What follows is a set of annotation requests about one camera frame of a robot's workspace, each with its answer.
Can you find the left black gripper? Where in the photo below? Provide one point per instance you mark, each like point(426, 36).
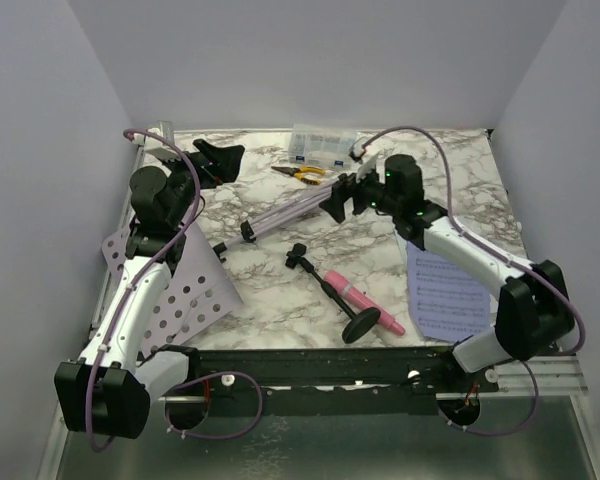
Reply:
point(223, 162)

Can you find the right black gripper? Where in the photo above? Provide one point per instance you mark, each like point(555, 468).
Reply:
point(348, 191)

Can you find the lilac music stand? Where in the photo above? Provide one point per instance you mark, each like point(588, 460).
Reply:
point(280, 212)

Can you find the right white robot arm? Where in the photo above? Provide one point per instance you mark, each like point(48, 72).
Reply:
point(532, 297)

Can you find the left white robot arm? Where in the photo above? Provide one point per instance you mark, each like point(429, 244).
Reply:
point(108, 391)

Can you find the clear plastic screw box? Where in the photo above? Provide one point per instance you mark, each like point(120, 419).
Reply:
point(324, 147)

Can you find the pink toy microphone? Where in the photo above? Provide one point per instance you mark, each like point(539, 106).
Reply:
point(350, 293)

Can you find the black microphone stand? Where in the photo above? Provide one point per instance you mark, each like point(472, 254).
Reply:
point(360, 323)

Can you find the lilac sheet music page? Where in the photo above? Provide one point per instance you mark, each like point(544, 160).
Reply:
point(445, 303)

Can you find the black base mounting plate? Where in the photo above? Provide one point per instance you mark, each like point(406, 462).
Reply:
point(318, 382)

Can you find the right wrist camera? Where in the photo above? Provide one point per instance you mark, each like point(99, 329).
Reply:
point(365, 166)

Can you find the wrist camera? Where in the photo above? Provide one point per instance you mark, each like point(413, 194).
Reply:
point(159, 150)
point(365, 166)

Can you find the yellow handled pliers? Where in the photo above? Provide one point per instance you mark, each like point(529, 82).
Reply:
point(308, 175)

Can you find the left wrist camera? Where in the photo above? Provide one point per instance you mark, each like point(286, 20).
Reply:
point(159, 150)

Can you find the aluminium frame rail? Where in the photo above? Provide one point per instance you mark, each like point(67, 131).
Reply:
point(554, 376)

